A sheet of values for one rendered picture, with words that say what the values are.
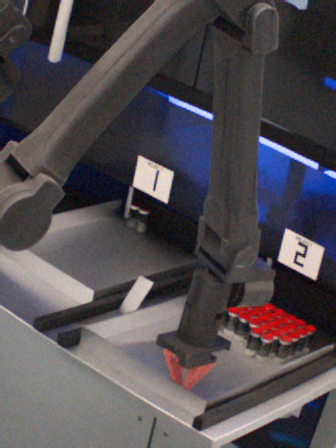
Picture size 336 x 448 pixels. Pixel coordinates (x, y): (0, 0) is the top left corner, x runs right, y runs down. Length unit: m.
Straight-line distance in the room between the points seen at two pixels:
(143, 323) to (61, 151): 0.64
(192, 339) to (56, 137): 0.45
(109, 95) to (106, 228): 0.94
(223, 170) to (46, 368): 1.05
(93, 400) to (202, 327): 0.78
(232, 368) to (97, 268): 0.37
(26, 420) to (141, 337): 0.76
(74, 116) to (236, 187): 0.30
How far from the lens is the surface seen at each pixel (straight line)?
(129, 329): 2.00
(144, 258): 2.27
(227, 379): 1.92
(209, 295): 1.73
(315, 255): 2.05
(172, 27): 1.44
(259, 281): 1.78
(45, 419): 2.63
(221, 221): 1.66
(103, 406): 2.48
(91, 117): 1.44
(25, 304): 2.02
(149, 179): 2.26
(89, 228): 2.35
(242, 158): 1.61
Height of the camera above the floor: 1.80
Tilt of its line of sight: 22 degrees down
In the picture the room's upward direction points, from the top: 12 degrees clockwise
